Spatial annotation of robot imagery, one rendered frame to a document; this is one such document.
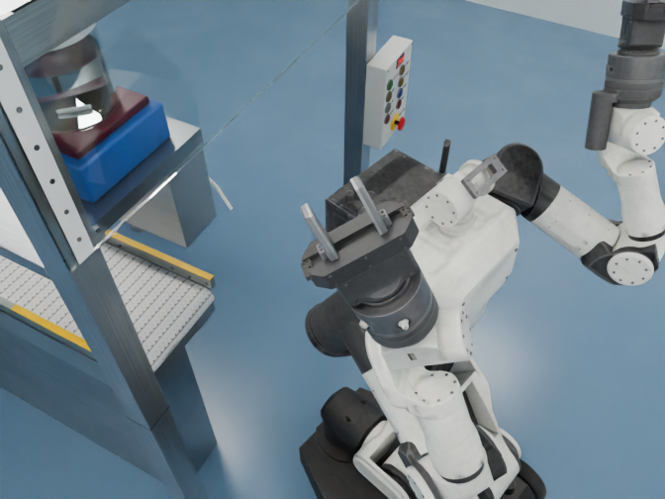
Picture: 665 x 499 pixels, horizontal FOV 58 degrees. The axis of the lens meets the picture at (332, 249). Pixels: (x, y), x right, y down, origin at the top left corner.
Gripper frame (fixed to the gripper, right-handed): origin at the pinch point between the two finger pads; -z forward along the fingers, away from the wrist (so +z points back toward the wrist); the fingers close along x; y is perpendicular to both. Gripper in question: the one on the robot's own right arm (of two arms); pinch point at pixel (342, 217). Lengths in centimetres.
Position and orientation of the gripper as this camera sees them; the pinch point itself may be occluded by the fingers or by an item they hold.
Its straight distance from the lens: 58.5
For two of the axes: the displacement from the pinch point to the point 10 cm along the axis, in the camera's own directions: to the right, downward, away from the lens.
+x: 8.8, -4.7, -0.9
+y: 2.7, 6.3, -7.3
